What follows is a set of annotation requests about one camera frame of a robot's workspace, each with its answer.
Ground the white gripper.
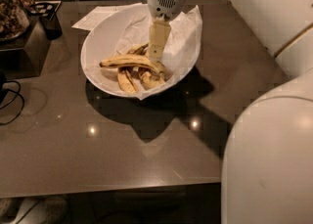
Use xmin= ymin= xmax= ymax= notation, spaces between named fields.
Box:
xmin=147 ymin=0 xmax=186 ymax=59

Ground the yellow banana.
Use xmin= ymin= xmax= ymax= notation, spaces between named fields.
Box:
xmin=99 ymin=55 xmax=169 ymax=75

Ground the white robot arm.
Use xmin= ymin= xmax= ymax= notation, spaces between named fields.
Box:
xmin=221 ymin=0 xmax=313 ymax=224

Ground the upper banana with stem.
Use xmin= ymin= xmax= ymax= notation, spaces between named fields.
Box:
xmin=127 ymin=43 xmax=149 ymax=55

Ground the lower right banana piece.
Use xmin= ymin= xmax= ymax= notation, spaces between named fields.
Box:
xmin=138 ymin=67 xmax=164 ymax=90

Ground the banana piece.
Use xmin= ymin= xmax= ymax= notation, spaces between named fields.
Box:
xmin=117 ymin=67 xmax=139 ymax=94
xmin=138 ymin=67 xmax=164 ymax=90

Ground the white bowl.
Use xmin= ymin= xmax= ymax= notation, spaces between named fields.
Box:
xmin=80 ymin=3 xmax=201 ymax=99

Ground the lower left banana piece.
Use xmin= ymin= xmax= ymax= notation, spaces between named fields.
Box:
xmin=117 ymin=67 xmax=139 ymax=94

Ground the white plastic bag liner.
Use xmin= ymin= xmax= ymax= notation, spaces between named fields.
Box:
xmin=114 ymin=5 xmax=202 ymax=100

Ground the white paper sheet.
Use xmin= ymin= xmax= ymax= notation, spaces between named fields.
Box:
xmin=72 ymin=3 xmax=139 ymax=31

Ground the black cup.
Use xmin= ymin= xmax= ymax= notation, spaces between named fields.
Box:
xmin=39 ymin=12 xmax=63 ymax=40

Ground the dark box stand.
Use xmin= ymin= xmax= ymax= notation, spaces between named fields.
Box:
xmin=0 ymin=17 xmax=51 ymax=79

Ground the glass jar with snacks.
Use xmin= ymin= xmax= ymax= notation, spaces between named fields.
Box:
xmin=0 ymin=0 xmax=30 ymax=42

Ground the black cable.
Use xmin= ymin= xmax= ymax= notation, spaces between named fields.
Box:
xmin=0 ymin=79 xmax=26 ymax=126

